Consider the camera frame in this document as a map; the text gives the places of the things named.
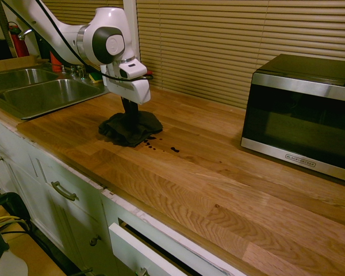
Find yellow green sponge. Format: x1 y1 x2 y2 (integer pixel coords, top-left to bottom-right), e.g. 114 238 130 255
88 71 103 85

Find white window frame post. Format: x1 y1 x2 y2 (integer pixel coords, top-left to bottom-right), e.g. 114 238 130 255
122 0 140 63

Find red fire extinguisher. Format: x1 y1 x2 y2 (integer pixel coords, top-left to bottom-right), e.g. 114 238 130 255
7 22 30 59

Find stainless steel double sink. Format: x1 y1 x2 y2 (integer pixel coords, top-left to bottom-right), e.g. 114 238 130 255
0 68 110 120

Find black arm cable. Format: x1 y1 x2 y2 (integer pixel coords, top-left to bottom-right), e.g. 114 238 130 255
1 0 155 83

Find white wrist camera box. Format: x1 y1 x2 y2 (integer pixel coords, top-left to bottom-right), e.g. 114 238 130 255
118 59 148 80

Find white open drawer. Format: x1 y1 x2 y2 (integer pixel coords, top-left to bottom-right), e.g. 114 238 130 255
108 217 208 276

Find orange red bottle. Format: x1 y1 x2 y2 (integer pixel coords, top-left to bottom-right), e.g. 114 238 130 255
49 51 63 72

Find metal bar cabinet handle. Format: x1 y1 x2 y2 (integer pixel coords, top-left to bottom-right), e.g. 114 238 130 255
51 181 78 202

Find chrome faucet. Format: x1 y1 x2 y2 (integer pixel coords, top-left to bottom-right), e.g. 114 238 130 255
17 28 34 41

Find black steel microwave oven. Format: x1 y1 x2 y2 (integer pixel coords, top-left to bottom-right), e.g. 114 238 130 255
240 53 345 185

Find narrow beige window blinds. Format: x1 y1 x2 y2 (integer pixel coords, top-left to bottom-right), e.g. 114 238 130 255
41 0 125 27

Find dark brown cleaning cloth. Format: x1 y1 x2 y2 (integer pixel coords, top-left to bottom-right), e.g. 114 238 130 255
98 111 164 148

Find yellow cable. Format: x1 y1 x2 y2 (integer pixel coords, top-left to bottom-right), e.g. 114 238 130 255
0 215 27 228

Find wide beige window blinds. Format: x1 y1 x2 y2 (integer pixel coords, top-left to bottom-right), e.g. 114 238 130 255
136 0 345 110

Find black metal stand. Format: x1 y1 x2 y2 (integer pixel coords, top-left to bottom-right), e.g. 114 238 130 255
0 191 33 233

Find white kitchen cabinet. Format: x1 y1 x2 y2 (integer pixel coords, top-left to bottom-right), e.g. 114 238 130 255
0 111 242 276

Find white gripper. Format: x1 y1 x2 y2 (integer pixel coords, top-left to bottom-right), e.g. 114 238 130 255
99 57 152 124

